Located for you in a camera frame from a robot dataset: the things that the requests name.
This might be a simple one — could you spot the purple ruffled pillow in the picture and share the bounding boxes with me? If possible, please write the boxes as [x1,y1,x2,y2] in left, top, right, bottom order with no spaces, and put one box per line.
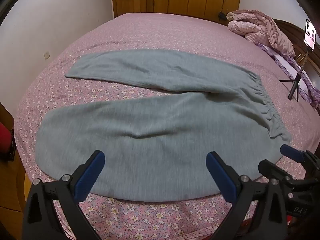
[257,42,320,108]

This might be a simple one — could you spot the grey pants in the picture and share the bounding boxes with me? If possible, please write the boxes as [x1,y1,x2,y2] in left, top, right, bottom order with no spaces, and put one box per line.
[35,49,293,202]

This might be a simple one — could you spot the pink quilted comforter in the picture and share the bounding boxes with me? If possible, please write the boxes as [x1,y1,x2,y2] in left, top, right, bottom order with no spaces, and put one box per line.
[227,9,296,57]

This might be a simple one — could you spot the bed with pink floral sheet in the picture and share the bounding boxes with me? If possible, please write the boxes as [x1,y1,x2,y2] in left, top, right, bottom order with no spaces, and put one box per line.
[14,12,320,240]

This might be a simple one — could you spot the smartphone on tripod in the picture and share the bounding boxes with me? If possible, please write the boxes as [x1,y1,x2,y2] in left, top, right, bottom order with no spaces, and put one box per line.
[274,19,320,87]

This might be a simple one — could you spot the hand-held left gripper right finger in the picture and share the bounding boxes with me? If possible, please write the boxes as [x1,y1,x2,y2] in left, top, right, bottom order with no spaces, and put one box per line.
[205,151,288,240]

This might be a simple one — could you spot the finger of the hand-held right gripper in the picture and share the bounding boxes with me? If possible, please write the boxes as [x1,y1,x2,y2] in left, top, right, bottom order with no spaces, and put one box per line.
[280,144,320,173]
[258,159,293,188]

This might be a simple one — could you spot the red cylindrical object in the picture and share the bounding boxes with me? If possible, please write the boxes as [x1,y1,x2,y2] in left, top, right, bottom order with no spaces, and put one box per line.
[0,122,13,156]

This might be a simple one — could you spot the black tripod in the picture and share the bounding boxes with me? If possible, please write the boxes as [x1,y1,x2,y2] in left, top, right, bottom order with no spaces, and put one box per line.
[279,45,311,103]

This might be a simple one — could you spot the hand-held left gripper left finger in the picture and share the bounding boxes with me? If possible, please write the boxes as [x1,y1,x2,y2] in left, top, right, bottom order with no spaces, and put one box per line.
[22,150,105,240]

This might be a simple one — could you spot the wooden bedside shelf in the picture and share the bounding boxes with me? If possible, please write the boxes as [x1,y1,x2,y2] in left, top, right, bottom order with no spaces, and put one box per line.
[0,102,33,240]

